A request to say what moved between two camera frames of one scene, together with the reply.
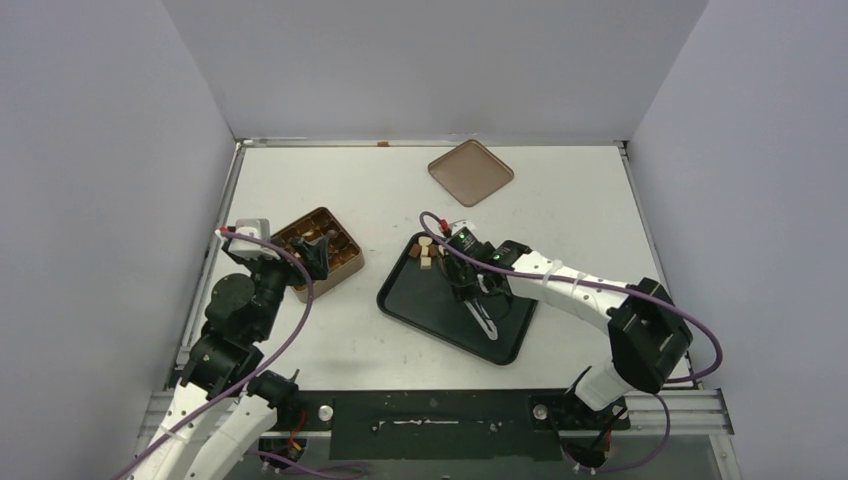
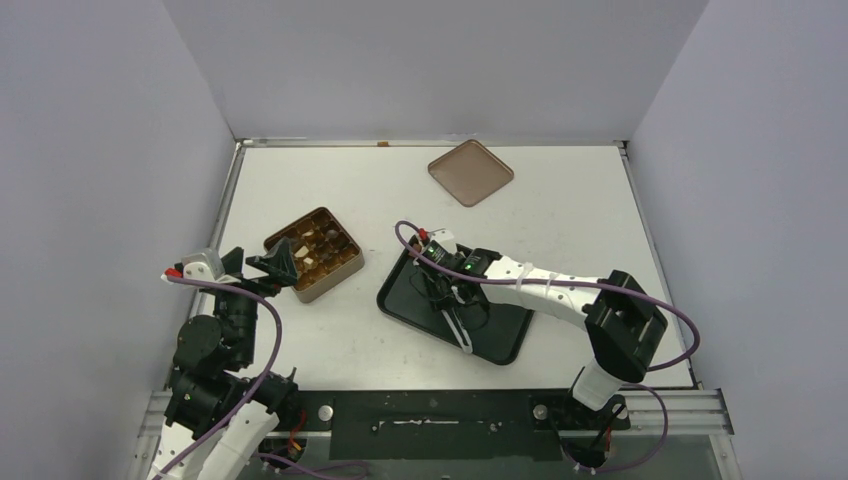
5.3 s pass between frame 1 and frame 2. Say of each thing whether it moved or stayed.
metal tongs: moved
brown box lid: stayed
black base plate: stayed
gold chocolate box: stayed
